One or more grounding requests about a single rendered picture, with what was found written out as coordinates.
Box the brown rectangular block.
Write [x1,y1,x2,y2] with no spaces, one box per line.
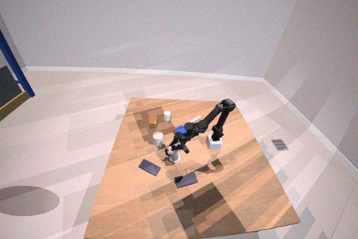
[149,115,157,128]

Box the glass french press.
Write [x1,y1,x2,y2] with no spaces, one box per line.
[164,144,180,162]

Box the blue block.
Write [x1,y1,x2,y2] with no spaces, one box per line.
[176,125,187,133]

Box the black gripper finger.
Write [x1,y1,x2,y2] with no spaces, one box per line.
[171,144,182,151]
[169,136,178,146]

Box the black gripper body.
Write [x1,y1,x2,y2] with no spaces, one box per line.
[172,130,191,154]

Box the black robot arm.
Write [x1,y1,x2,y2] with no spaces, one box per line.
[176,99,236,142]

